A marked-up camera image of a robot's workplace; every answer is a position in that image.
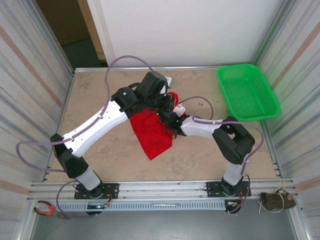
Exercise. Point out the red t-shirt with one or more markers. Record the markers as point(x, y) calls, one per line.
point(150, 135)

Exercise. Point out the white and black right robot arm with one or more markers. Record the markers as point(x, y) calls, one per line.
point(232, 140)

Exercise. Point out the green plastic basket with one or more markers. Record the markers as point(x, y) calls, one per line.
point(247, 92)

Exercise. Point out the small silver wrench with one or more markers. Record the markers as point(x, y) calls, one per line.
point(165, 205)

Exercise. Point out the small circuit board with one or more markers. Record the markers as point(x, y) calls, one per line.
point(96, 206)
point(233, 204)

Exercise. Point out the aluminium table end rail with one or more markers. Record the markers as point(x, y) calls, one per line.
point(187, 68)

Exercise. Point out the aluminium table side rail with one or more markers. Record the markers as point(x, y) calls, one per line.
point(66, 100)
point(274, 162)

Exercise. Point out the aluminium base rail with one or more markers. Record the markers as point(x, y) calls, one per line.
point(162, 191)

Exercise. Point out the white door frame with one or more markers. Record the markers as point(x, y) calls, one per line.
point(105, 30)

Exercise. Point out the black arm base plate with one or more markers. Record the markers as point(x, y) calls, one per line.
point(112, 190)
point(212, 188)

